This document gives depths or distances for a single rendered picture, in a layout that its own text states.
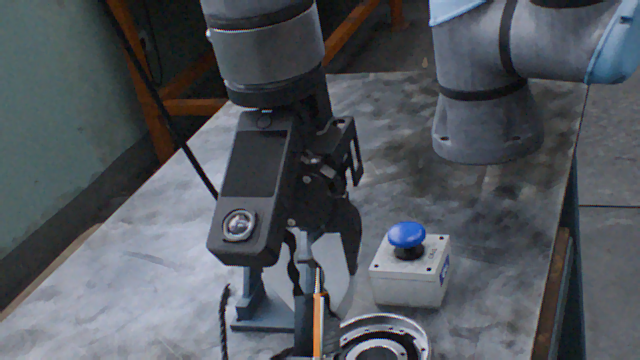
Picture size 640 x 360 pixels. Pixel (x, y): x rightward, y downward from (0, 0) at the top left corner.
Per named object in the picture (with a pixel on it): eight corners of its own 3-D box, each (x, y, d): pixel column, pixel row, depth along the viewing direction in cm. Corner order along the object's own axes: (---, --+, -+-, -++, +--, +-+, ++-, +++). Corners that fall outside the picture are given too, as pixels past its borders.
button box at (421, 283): (440, 310, 84) (434, 271, 81) (374, 304, 87) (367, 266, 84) (457, 263, 90) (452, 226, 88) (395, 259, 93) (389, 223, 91)
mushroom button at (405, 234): (425, 280, 84) (419, 240, 82) (388, 277, 86) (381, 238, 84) (434, 257, 88) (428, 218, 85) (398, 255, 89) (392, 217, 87)
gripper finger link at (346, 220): (376, 264, 63) (344, 166, 59) (371, 276, 62) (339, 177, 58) (320, 268, 65) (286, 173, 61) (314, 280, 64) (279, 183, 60)
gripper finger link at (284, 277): (324, 281, 71) (315, 192, 67) (302, 326, 67) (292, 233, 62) (290, 277, 72) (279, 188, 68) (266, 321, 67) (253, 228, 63)
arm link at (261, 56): (294, 27, 52) (179, 35, 54) (308, 94, 54) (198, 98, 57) (328, -12, 58) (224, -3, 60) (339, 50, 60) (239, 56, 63)
